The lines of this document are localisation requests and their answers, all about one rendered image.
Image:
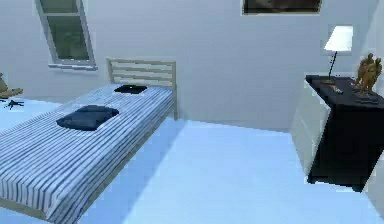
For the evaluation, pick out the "dark framed wall picture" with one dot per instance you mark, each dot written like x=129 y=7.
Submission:
x=281 y=6

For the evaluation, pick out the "dark blue pillow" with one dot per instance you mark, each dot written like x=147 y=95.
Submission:
x=87 y=117

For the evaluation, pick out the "grey framed window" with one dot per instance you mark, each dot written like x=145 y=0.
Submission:
x=65 y=33

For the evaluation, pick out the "striped bed with wooden frame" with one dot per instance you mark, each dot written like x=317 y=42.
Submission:
x=66 y=156

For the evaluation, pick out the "golden figure statue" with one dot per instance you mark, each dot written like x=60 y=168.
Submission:
x=368 y=72

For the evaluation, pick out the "small black object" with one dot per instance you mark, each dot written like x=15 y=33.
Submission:
x=13 y=104

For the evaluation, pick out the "flat dark object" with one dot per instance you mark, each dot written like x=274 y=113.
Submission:
x=366 y=99

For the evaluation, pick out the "small remote control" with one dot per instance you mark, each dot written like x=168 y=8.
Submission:
x=336 y=89

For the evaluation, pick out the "tan lumpy object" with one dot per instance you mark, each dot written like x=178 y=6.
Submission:
x=8 y=89

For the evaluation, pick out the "black and white dresser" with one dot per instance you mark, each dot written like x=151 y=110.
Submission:
x=346 y=133

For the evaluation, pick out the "black flat pillow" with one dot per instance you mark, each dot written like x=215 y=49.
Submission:
x=130 y=89

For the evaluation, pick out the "white shade table lamp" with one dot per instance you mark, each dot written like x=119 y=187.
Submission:
x=339 y=41

